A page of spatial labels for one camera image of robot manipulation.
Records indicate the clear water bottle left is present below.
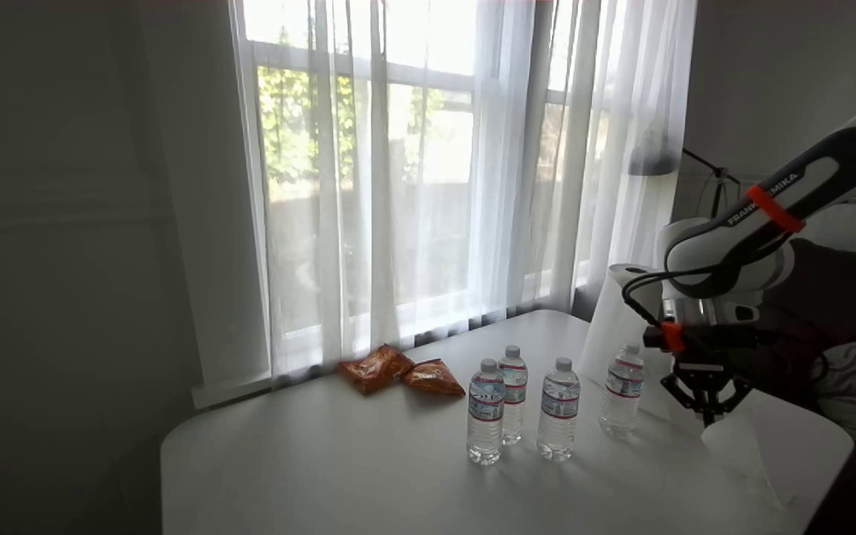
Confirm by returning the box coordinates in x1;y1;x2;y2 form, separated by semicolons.
467;360;504;467

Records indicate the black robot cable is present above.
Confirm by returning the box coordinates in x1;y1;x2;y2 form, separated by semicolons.
617;146;778;351

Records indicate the clear water bottle far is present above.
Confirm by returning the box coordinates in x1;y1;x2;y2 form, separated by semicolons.
498;344;528;446

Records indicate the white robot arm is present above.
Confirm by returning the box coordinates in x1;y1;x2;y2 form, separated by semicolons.
644;115;856;425

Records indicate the window frame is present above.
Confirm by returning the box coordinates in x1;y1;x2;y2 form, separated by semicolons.
231;0;591;360

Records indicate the clear water bottle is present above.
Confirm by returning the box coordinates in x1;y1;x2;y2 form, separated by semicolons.
599;344;644;439
498;344;528;446
467;360;504;467
537;355;580;459

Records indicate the clear water bottle right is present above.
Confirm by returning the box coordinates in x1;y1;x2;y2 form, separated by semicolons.
537;355;580;459

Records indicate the clear water bottle near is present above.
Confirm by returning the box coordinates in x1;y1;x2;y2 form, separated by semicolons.
599;344;644;439

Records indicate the orange snack bag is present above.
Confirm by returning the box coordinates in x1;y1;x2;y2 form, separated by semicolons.
338;344;414;396
403;360;464;398

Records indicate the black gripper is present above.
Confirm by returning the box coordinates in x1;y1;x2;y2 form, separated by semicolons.
662;351;751;421

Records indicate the white sheer curtain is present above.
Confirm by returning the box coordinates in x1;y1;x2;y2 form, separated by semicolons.
133;0;701;390

